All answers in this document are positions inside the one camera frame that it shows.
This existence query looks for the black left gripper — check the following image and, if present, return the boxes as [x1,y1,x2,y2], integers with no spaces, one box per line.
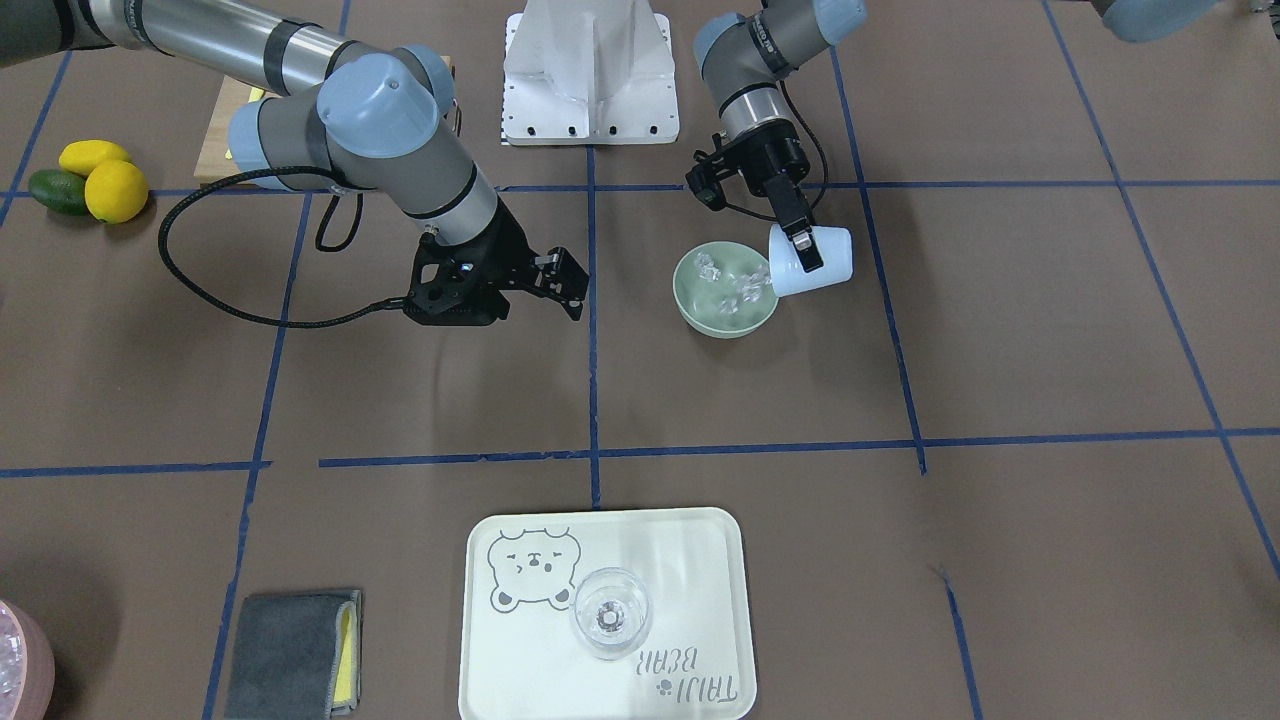
[724,122,824,273]

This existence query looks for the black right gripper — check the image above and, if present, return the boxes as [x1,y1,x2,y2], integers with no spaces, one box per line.
[403,205,590,325]

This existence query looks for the light blue plastic cup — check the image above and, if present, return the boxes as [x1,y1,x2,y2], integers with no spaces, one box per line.
[768,224,854,297]

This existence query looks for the clear ice cubes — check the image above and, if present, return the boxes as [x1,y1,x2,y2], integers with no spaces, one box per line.
[691,252,776,316]
[1,609,26,698]

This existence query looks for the light green bowl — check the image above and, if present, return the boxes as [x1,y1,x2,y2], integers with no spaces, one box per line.
[672,241,780,340]

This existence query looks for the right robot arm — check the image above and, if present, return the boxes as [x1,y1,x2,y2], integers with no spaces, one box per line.
[3,1,590,325]

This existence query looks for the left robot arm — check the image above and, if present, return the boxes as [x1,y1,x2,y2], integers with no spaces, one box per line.
[686,1,868,273]

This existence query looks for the pink bowl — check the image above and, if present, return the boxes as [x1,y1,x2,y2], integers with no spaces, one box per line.
[1,600,56,719]

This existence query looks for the clear wine glass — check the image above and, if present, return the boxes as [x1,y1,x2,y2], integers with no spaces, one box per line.
[572,568,654,662]

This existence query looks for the wooden cutting board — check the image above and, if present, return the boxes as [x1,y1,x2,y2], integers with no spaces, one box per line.
[193,55,461,186]

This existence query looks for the cream bear serving tray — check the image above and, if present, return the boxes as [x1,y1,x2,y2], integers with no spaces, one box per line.
[458,507,758,719]

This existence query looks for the grey folded cloth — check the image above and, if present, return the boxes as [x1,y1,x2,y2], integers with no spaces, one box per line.
[224,588,364,719]

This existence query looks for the yellow lemon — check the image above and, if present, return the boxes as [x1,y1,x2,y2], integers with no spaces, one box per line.
[84,160,150,224]
[58,138,132,178]

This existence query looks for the green lime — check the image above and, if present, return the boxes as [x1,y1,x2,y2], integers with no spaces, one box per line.
[27,169,90,217]

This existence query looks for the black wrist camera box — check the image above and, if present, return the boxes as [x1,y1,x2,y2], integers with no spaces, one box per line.
[685,161,736,211]

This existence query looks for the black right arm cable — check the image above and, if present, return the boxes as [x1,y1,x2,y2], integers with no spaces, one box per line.
[157,165,442,329]

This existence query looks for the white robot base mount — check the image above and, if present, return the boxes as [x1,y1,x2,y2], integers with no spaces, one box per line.
[500,1,681,147]

